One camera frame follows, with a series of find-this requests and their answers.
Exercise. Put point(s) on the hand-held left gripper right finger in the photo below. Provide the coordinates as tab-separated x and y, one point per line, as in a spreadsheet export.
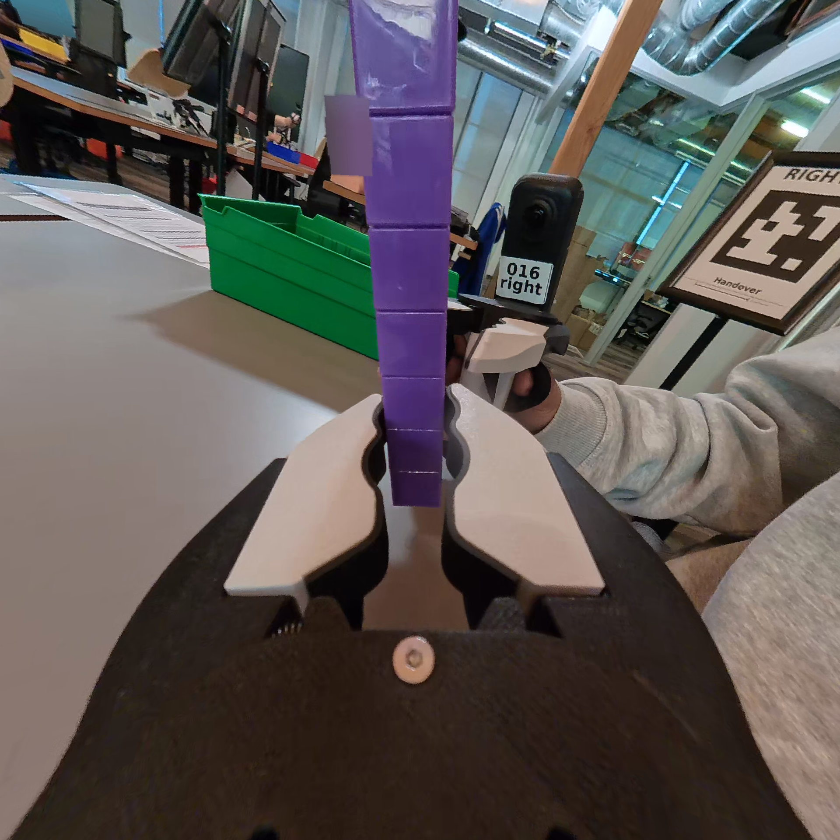
518	512

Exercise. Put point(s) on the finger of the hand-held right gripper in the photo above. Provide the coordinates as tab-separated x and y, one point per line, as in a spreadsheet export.
489	354
528	341

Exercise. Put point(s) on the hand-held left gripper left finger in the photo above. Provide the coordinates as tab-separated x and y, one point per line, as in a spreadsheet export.
308	499

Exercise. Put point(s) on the purple segmented bar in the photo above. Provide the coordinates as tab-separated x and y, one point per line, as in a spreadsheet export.
410	262

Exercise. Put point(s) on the person's right forearm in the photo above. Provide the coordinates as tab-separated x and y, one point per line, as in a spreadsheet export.
689	433

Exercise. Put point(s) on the grey desk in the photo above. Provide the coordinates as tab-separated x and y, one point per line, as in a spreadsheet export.
131	394

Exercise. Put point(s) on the wooden background desk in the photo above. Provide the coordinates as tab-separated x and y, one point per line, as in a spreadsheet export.
98	108

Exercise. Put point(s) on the person's right hand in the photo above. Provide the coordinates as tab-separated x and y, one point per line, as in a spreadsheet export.
551	412

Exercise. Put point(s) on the cardboard box stack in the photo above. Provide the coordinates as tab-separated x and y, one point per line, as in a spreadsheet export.
581	262

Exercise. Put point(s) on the blue jacket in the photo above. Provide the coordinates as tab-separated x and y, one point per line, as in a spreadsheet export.
489	249

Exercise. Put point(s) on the green plastic bin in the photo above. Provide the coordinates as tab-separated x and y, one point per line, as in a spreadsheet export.
275	282

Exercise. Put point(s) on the framed marker sign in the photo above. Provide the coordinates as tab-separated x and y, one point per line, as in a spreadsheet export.
768	236

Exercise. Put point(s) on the person's grey sweatshirt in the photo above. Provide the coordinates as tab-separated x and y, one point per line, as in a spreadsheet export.
787	623

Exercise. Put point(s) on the black computer monitor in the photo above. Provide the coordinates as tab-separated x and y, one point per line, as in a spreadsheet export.
289	82
259	59
197	39

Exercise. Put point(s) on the printed paper sheet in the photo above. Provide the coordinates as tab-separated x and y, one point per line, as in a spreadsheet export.
131	220

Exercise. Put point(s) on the wooden post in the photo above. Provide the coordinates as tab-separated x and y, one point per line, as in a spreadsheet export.
604	98

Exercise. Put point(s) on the silver ventilation duct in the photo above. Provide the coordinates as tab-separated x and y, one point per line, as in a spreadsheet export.
709	33

